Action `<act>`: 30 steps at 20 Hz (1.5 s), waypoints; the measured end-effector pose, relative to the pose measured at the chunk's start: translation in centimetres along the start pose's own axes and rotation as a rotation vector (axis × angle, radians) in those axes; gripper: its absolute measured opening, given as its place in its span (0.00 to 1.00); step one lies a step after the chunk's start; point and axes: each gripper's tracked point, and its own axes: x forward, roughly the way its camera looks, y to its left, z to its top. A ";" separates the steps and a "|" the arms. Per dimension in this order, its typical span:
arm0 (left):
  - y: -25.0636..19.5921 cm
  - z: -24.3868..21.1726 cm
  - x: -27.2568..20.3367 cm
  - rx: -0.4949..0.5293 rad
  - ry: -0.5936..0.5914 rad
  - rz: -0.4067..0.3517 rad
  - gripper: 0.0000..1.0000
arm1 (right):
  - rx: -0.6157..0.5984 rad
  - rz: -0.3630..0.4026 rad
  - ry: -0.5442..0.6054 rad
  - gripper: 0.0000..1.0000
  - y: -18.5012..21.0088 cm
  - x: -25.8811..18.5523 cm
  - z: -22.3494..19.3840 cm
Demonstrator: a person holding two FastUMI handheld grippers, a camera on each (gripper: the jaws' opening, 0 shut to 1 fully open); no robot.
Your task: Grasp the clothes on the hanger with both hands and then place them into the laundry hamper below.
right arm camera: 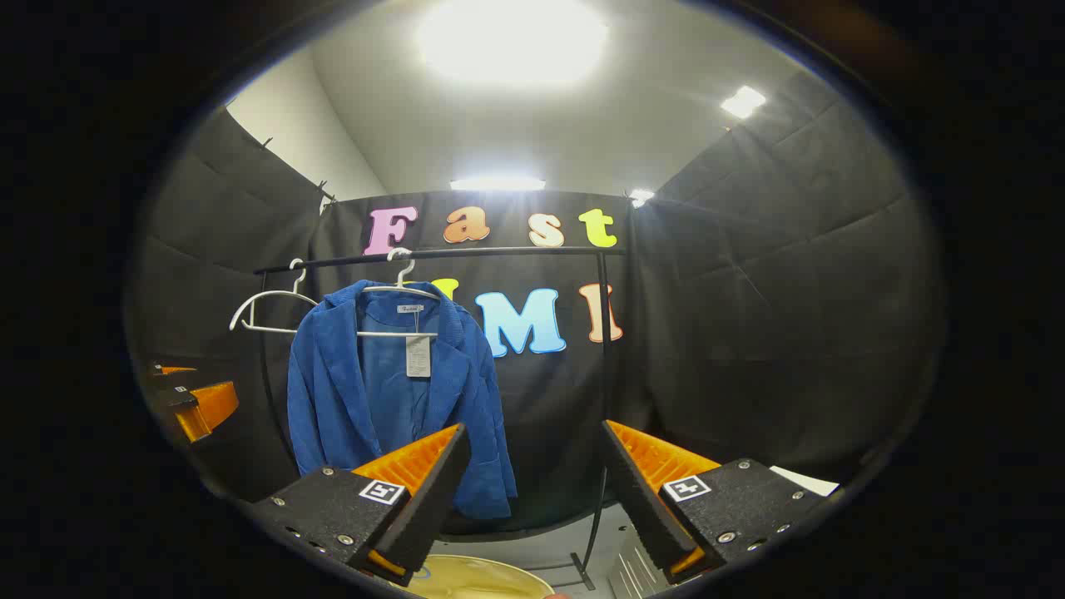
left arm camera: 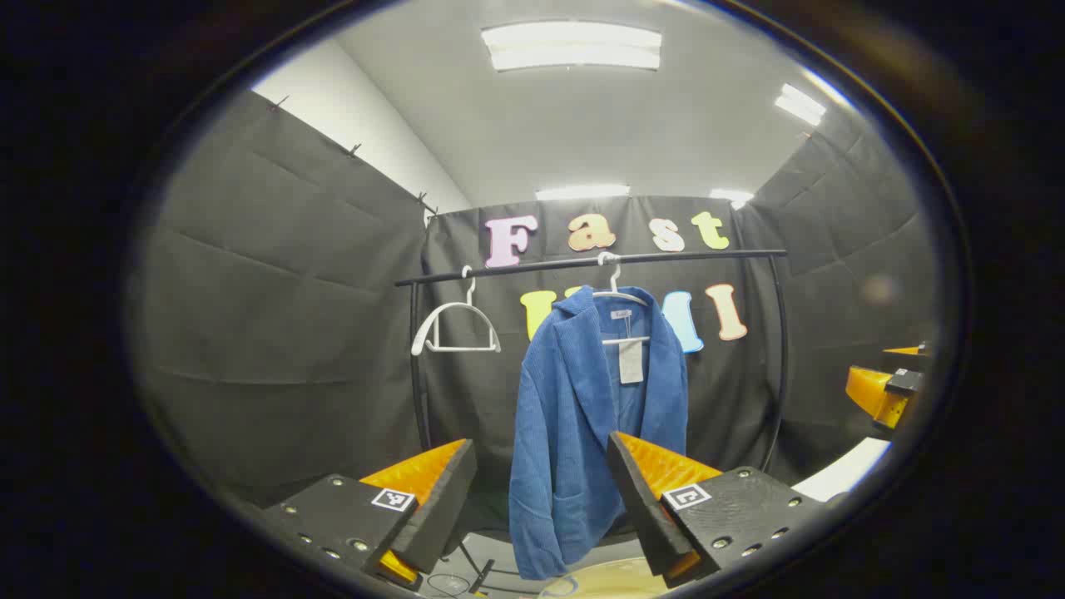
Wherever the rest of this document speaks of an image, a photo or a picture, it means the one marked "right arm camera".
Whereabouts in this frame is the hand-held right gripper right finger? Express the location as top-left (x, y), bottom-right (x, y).
top-left (599, 419), bottom-right (835, 586)

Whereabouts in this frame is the white sheet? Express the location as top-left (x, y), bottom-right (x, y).
top-left (770, 466), bottom-right (840, 498)

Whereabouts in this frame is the grey ribbed panel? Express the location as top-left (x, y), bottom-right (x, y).
top-left (610, 545), bottom-right (668, 599)

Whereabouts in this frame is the black metal clothes rack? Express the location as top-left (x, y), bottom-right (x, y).
top-left (254, 245), bottom-right (627, 592)

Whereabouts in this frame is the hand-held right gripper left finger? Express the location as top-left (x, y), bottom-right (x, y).
top-left (248, 423), bottom-right (473, 588)

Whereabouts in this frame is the cream round laundry hamper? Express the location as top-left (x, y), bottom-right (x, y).
top-left (408, 555), bottom-right (557, 599)

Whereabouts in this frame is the white clothes hanger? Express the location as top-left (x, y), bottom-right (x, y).
top-left (358, 248), bottom-right (442, 338)
top-left (229, 258), bottom-right (321, 335)

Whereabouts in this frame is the large square ceiling light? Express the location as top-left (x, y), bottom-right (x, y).
top-left (416, 0), bottom-right (610, 89)

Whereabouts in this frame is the long strip ceiling light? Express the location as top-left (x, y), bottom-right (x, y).
top-left (449, 176), bottom-right (547, 192)

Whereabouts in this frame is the small rectangular ceiling light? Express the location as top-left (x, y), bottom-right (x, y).
top-left (720, 85), bottom-right (767, 120)

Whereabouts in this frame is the blue corduroy jacket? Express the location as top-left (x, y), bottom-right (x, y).
top-left (287, 280), bottom-right (518, 521)

